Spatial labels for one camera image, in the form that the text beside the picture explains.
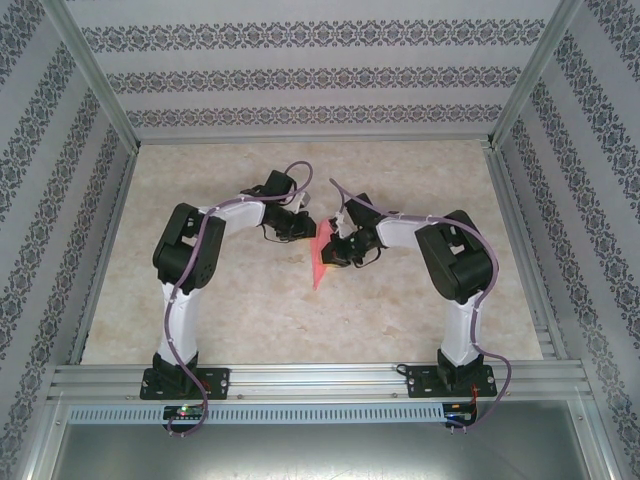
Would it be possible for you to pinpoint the pink cloth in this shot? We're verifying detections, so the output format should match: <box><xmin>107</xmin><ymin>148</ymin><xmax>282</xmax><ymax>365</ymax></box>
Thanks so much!
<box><xmin>308</xmin><ymin>217</ymin><xmax>335</xmax><ymax>291</ymax></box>

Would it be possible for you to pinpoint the grey sheet metal tray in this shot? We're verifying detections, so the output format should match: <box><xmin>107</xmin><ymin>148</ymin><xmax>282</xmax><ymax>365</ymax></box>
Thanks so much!
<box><xmin>19</xmin><ymin>399</ymin><xmax>619</xmax><ymax>480</ymax></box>

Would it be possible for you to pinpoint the circuit board with green light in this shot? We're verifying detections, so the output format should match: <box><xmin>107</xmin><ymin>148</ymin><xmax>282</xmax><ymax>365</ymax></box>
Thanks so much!
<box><xmin>163</xmin><ymin>404</ymin><xmax>205</xmax><ymax>421</ymax></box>

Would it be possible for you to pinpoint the thin aluminium wall rail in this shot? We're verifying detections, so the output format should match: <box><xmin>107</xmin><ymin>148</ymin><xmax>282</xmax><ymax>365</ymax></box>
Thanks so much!
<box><xmin>132</xmin><ymin>130</ymin><xmax>496</xmax><ymax>147</ymax></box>

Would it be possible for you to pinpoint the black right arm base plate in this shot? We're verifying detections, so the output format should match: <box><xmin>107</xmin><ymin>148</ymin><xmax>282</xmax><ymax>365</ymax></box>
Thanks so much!
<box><xmin>398</xmin><ymin>364</ymin><xmax>497</xmax><ymax>400</ymax></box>

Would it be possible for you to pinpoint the grey slotted cable duct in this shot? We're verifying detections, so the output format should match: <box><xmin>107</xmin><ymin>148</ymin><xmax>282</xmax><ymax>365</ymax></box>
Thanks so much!
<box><xmin>67</xmin><ymin>403</ymin><xmax>446</xmax><ymax>424</ymax></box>

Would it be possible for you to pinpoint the aluminium table side rail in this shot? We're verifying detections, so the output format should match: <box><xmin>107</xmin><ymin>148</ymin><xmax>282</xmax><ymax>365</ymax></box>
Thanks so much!
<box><xmin>482</xmin><ymin>142</ymin><xmax>570</xmax><ymax>361</ymax></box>
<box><xmin>68</xmin><ymin>144</ymin><xmax>142</xmax><ymax>366</ymax></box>

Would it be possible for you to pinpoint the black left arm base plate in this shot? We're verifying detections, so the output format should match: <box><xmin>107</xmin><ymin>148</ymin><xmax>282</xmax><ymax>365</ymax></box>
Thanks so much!
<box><xmin>139</xmin><ymin>367</ymin><xmax>232</xmax><ymax>401</ymax></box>

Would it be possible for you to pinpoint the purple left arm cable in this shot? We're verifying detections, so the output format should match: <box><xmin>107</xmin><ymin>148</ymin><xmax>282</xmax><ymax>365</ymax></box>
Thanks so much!
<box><xmin>164</xmin><ymin>160</ymin><xmax>316</xmax><ymax>440</ymax></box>

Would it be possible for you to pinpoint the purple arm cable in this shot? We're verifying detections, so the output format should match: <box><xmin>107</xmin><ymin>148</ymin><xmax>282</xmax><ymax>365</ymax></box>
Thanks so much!
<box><xmin>164</xmin><ymin>160</ymin><xmax>316</xmax><ymax>440</ymax></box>
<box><xmin>327</xmin><ymin>177</ymin><xmax>515</xmax><ymax>434</ymax></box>

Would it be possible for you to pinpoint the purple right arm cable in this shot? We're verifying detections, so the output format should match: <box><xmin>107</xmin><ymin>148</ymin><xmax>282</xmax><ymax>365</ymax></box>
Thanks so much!
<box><xmin>327</xmin><ymin>177</ymin><xmax>515</xmax><ymax>434</ymax></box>

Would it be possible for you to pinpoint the aluminium frame post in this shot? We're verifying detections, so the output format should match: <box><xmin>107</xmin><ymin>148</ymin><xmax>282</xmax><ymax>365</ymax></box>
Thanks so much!
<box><xmin>487</xmin><ymin>0</ymin><xmax>585</xmax><ymax>149</ymax></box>
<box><xmin>41</xmin><ymin>0</ymin><xmax>142</xmax><ymax>154</ymax></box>

